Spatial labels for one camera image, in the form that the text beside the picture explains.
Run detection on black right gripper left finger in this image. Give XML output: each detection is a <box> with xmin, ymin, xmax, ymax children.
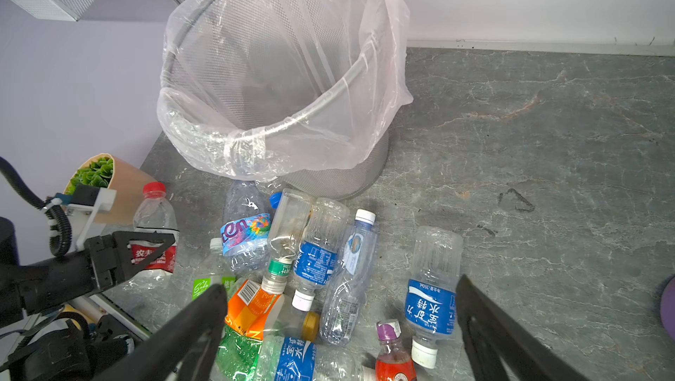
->
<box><xmin>95</xmin><ymin>284</ymin><xmax>228</xmax><ymax>380</ymax></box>

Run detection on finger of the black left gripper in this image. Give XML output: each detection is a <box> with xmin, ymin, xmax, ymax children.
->
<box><xmin>112</xmin><ymin>230</ymin><xmax>177</xmax><ymax>281</ymax></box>

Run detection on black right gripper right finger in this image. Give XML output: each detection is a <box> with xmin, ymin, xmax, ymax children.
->
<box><xmin>456</xmin><ymin>275</ymin><xmax>585</xmax><ymax>380</ymax></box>

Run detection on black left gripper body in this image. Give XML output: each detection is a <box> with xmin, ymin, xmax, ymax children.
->
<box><xmin>1</xmin><ymin>233</ymin><xmax>132</xmax><ymax>328</ymax></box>

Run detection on crushed green plastic bottle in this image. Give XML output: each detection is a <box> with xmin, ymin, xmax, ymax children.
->
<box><xmin>211</xmin><ymin>325</ymin><xmax>274</xmax><ymax>380</ymax></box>

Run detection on clear bottle red cap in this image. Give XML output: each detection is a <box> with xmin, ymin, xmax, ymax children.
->
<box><xmin>127</xmin><ymin>182</ymin><xmax>179</xmax><ymax>290</ymax></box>

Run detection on clear bottle green label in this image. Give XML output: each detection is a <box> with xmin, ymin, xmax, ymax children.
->
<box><xmin>191</xmin><ymin>238</ymin><xmax>237</xmax><ymax>300</ymax></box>

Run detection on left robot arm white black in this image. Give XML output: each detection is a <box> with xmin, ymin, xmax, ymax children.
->
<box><xmin>1</xmin><ymin>156</ymin><xmax>179</xmax><ymax>380</ymax></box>

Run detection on clear plastic bin liner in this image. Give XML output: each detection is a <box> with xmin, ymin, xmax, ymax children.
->
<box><xmin>156</xmin><ymin>0</ymin><xmax>414</xmax><ymax>182</ymax></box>

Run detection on orange label bottle yellow cap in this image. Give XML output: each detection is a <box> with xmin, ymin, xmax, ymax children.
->
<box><xmin>225</xmin><ymin>279</ymin><xmax>320</xmax><ymax>342</ymax></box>

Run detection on blue label bottle lying right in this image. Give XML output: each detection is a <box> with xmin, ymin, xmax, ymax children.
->
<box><xmin>404</xmin><ymin>226</ymin><xmax>463</xmax><ymax>370</ymax></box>

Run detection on blue label bottle lying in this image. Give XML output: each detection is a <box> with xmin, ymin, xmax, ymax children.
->
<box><xmin>404</xmin><ymin>226</ymin><xmax>463</xmax><ymax>370</ymax></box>
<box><xmin>251</xmin><ymin>336</ymin><xmax>376</xmax><ymax>381</ymax></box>

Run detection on blue label bottle lying front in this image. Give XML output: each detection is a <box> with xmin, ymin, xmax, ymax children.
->
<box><xmin>251</xmin><ymin>336</ymin><xmax>376</xmax><ymax>381</ymax></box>

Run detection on green plant in beige pot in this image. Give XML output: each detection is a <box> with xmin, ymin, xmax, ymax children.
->
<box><xmin>65</xmin><ymin>154</ymin><xmax>156</xmax><ymax>226</ymax></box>

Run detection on red drink bottle purple cap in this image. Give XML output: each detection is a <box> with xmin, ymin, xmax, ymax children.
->
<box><xmin>375</xmin><ymin>319</ymin><xmax>417</xmax><ymax>381</ymax></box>

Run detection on clear bottle colourful label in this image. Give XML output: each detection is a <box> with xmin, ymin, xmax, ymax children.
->
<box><xmin>221</xmin><ymin>181</ymin><xmax>272</xmax><ymax>276</ymax></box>

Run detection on slim clear bottle white cap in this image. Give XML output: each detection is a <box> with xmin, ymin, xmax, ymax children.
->
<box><xmin>319</xmin><ymin>209</ymin><xmax>378</xmax><ymax>347</ymax></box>

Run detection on small bottle dark blue cap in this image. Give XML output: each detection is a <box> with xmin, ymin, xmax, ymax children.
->
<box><xmin>269</xmin><ymin>191</ymin><xmax>283</xmax><ymax>210</ymax></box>

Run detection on clear bottle blue label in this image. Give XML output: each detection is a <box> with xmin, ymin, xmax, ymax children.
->
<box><xmin>292</xmin><ymin>198</ymin><xmax>350</xmax><ymax>312</ymax></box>

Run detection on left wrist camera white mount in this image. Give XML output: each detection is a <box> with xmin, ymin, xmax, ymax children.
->
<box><xmin>39</xmin><ymin>185</ymin><xmax>117</xmax><ymax>257</ymax></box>

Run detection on clear bottle green neck ring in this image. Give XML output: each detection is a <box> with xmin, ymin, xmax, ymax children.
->
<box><xmin>260</xmin><ymin>187</ymin><xmax>316</xmax><ymax>296</ymax></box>

